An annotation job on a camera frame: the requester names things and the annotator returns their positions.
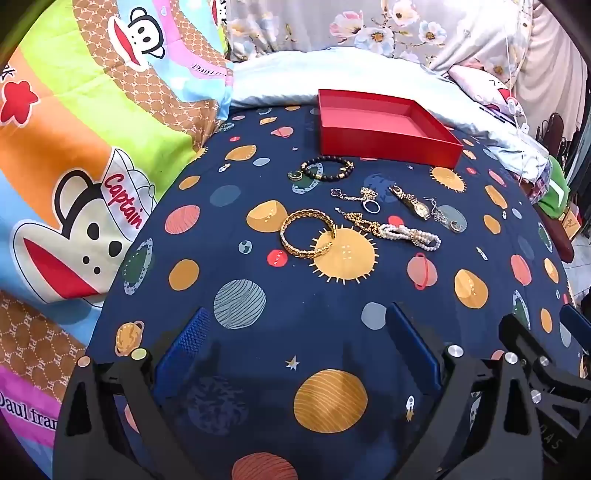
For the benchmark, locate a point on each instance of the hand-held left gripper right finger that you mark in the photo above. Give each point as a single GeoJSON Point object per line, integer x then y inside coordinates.
{"type": "Point", "coordinates": [411, 346]}

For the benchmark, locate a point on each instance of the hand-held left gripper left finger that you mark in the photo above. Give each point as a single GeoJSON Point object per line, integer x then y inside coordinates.
{"type": "Point", "coordinates": [184, 350]}

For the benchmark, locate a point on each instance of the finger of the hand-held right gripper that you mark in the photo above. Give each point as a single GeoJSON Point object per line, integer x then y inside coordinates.
{"type": "Point", "coordinates": [531, 341]}
{"type": "Point", "coordinates": [575, 325]}

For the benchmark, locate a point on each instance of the gold braided bangle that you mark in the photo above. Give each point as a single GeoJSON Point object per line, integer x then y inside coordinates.
{"type": "Point", "coordinates": [288, 244]}

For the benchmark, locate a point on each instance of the red cardboard box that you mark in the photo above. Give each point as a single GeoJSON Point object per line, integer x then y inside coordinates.
{"type": "Point", "coordinates": [369, 138]}

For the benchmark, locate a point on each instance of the dark red stool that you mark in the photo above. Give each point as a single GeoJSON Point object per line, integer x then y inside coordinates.
{"type": "Point", "coordinates": [561, 240]}

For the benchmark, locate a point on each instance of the navy planet print bedsheet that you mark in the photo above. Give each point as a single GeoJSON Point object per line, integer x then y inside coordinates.
{"type": "Point", "coordinates": [258, 277]}

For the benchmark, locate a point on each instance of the green cloth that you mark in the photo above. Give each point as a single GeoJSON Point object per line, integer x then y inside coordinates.
{"type": "Point", "coordinates": [554, 194]}

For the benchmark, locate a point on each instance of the gold wristwatch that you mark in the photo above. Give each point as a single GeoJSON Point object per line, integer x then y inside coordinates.
{"type": "Point", "coordinates": [421, 210]}

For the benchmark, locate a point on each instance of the dark wooden chair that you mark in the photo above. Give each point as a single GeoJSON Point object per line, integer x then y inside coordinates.
{"type": "Point", "coordinates": [551, 131]}

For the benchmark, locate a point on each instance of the small gold ear cuff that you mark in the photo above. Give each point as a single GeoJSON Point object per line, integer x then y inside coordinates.
{"type": "Point", "coordinates": [292, 175]}

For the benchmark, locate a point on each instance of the colourful cartoon monkey quilt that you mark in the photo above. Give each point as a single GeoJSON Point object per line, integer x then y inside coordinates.
{"type": "Point", "coordinates": [92, 115]}

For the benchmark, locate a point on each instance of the pink cartoon pillow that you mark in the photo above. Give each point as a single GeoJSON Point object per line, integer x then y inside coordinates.
{"type": "Point", "coordinates": [480, 83]}

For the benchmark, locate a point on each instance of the beige curtain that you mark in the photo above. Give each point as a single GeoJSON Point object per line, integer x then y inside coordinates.
{"type": "Point", "coordinates": [554, 60]}

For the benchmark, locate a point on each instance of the light blue quilt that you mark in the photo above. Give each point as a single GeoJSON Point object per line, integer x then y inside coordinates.
{"type": "Point", "coordinates": [277, 78]}

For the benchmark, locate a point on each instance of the grey floral blanket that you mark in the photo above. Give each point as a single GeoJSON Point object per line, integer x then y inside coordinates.
{"type": "Point", "coordinates": [300, 23]}

